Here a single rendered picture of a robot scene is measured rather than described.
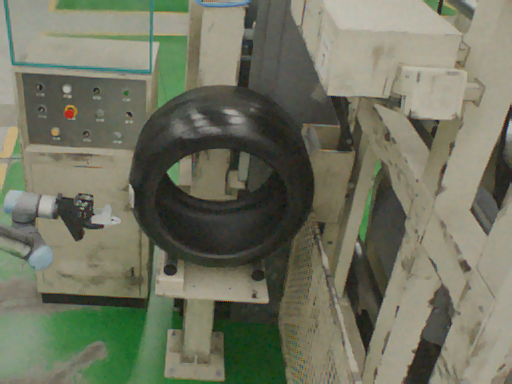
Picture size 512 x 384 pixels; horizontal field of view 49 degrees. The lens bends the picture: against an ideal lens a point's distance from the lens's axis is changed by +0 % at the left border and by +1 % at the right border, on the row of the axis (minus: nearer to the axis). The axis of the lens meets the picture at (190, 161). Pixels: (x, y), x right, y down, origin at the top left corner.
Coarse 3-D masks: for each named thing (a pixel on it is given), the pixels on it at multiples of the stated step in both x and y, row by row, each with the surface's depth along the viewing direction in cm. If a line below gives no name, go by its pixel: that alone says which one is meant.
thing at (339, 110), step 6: (330, 96) 178; (336, 96) 177; (336, 102) 178; (336, 108) 179; (342, 108) 179; (336, 114) 180; (342, 114) 180; (342, 120) 181; (342, 126) 182; (348, 126) 182; (342, 132) 183; (348, 132) 183; (348, 138) 184; (348, 144) 186
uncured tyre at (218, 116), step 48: (192, 96) 164; (240, 96) 161; (144, 144) 159; (192, 144) 152; (240, 144) 151; (288, 144) 154; (144, 192) 161; (288, 192) 159; (192, 240) 187; (240, 240) 188; (288, 240) 170
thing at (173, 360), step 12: (168, 336) 267; (180, 336) 267; (216, 336) 267; (168, 348) 261; (168, 360) 255; (180, 360) 255; (216, 360) 256; (168, 372) 249; (180, 372) 250; (192, 372) 250; (204, 372) 250; (216, 372) 249
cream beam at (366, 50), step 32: (320, 0) 128; (352, 0) 128; (384, 0) 130; (416, 0) 131; (320, 32) 126; (352, 32) 110; (384, 32) 110; (416, 32) 110; (448, 32) 111; (352, 64) 113; (384, 64) 113; (416, 64) 113; (448, 64) 112; (384, 96) 117
